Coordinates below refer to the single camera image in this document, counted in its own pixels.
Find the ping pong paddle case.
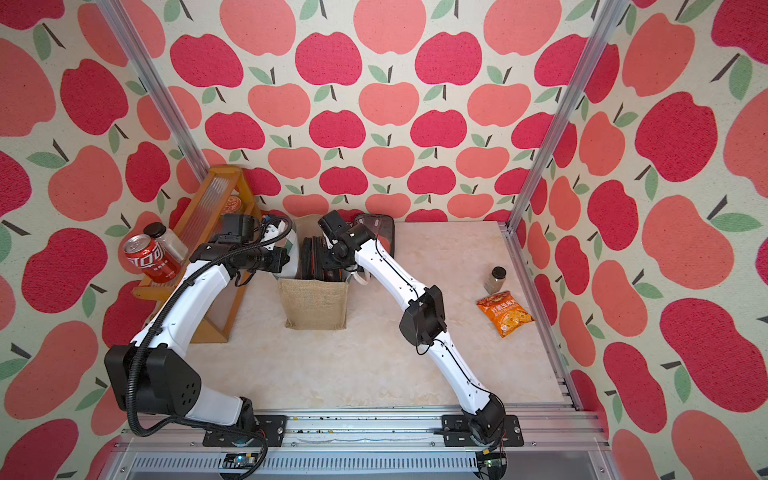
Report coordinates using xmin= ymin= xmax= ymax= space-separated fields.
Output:
xmin=299 ymin=236 xmax=315 ymax=280
xmin=312 ymin=236 xmax=328 ymax=281
xmin=328 ymin=240 xmax=355 ymax=281
xmin=354 ymin=213 xmax=396 ymax=257

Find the burlap canvas tote bag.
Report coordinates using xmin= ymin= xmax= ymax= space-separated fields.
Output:
xmin=278 ymin=215 xmax=373 ymax=331

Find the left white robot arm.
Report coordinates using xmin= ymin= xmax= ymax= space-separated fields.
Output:
xmin=104 ymin=243 xmax=290 ymax=436

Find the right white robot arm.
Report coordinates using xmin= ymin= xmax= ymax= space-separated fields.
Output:
xmin=318 ymin=211 xmax=506 ymax=447

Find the small round tin can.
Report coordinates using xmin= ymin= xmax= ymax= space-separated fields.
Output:
xmin=221 ymin=195 xmax=244 ymax=216

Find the clear jar black lid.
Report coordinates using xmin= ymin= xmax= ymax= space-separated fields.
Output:
xmin=143 ymin=222 xmax=189 ymax=264

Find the red soda can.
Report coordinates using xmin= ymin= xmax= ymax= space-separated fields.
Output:
xmin=123 ymin=234 xmax=181 ymax=284

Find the brown spice jar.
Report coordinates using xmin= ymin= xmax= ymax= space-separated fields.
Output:
xmin=484 ymin=266 xmax=507 ymax=295

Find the orange snack packet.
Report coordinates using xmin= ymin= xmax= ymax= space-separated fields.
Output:
xmin=476 ymin=291 xmax=535 ymax=338

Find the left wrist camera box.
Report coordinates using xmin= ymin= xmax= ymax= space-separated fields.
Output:
xmin=217 ymin=214 xmax=256 ymax=245

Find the black corrugated cable conduit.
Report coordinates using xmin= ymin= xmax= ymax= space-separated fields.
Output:
xmin=124 ymin=215 xmax=295 ymax=480

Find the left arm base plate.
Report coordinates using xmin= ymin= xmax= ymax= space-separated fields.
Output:
xmin=202 ymin=414 xmax=288 ymax=448

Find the front aluminium rail frame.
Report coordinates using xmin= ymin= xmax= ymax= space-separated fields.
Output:
xmin=95 ymin=407 xmax=621 ymax=479

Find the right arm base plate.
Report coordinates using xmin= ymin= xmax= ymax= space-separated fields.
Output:
xmin=435 ymin=415 xmax=525 ymax=448

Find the left aluminium frame post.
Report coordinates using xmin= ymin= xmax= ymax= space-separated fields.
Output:
xmin=96 ymin=0 xmax=209 ymax=182

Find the aluminium frame post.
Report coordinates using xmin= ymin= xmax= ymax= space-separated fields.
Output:
xmin=96 ymin=0 xmax=209 ymax=182
xmin=506 ymin=0 xmax=631 ymax=232

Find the right aluminium frame post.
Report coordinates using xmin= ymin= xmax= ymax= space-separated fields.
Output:
xmin=506 ymin=0 xmax=631 ymax=232

